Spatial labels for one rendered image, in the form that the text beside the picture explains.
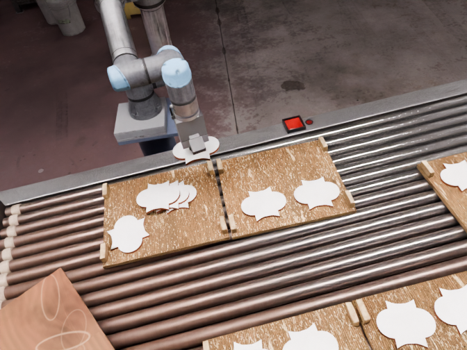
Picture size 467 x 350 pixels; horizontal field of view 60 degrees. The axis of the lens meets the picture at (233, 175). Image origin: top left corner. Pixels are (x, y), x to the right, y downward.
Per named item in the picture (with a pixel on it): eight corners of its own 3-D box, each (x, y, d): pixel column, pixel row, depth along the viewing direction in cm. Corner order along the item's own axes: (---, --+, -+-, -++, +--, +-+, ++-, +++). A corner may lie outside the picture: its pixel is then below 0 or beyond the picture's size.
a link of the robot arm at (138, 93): (124, 87, 179) (115, 60, 169) (154, 80, 181) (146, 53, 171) (128, 103, 171) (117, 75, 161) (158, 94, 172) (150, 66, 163)
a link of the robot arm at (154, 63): (141, 49, 119) (146, 68, 112) (178, 39, 120) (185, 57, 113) (148, 72, 125) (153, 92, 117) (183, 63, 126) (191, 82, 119)
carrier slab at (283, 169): (217, 164, 154) (216, 161, 153) (321, 142, 155) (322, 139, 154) (232, 239, 130) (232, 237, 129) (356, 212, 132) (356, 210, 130)
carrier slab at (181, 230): (105, 188, 152) (104, 185, 151) (212, 164, 154) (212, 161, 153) (103, 269, 129) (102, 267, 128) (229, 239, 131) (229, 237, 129)
